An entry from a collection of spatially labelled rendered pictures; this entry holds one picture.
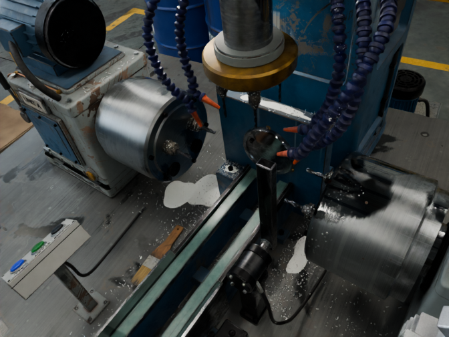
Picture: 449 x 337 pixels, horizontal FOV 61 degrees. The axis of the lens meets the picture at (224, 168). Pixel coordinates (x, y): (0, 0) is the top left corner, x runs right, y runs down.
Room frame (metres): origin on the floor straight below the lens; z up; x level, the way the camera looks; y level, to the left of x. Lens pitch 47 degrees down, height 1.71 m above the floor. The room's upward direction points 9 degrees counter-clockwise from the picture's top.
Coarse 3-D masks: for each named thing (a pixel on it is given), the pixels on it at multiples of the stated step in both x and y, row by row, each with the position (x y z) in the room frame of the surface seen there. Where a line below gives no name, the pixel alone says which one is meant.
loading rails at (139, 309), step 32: (224, 192) 0.65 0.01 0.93; (256, 192) 0.69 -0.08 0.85; (288, 192) 0.62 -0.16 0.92; (224, 224) 0.57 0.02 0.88; (256, 224) 0.54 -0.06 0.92; (192, 256) 0.48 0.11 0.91; (224, 256) 0.46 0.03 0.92; (160, 288) 0.41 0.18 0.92; (224, 288) 0.39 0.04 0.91; (128, 320) 0.34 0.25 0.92; (160, 320) 0.37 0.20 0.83; (192, 320) 0.32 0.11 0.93
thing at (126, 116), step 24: (120, 96) 0.81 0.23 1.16; (144, 96) 0.79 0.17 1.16; (168, 96) 0.77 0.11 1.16; (96, 120) 0.81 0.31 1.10; (120, 120) 0.75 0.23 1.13; (144, 120) 0.72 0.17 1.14; (168, 120) 0.73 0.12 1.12; (192, 120) 0.78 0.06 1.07; (120, 144) 0.72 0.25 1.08; (144, 144) 0.68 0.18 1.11; (168, 144) 0.70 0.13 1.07; (192, 144) 0.78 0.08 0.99; (144, 168) 0.67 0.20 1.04; (168, 168) 0.70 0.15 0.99
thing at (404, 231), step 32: (352, 160) 0.48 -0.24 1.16; (352, 192) 0.41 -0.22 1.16; (384, 192) 0.40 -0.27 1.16; (416, 192) 0.38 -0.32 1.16; (448, 192) 0.40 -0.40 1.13; (320, 224) 0.38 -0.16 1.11; (352, 224) 0.36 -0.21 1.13; (384, 224) 0.34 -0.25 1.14; (416, 224) 0.33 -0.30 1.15; (320, 256) 0.36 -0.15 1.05; (352, 256) 0.33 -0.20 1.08; (384, 256) 0.30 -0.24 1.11; (416, 256) 0.29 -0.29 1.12; (384, 288) 0.27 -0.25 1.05
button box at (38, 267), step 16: (64, 224) 0.51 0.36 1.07; (80, 224) 0.50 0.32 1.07; (48, 240) 0.48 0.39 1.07; (64, 240) 0.47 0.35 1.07; (80, 240) 0.48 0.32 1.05; (32, 256) 0.44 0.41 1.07; (48, 256) 0.43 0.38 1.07; (64, 256) 0.44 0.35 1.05; (16, 272) 0.40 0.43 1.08; (32, 272) 0.40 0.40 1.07; (48, 272) 0.41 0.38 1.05; (16, 288) 0.38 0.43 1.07; (32, 288) 0.38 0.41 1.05
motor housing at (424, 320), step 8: (408, 320) 0.13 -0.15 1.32; (416, 320) 0.12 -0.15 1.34; (424, 320) 0.12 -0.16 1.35; (432, 320) 0.11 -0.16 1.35; (408, 328) 0.12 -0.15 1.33; (416, 328) 0.11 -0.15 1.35; (424, 328) 0.11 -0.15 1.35; (432, 328) 0.11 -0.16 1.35; (424, 336) 0.10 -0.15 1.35; (432, 336) 0.10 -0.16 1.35; (440, 336) 0.10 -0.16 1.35
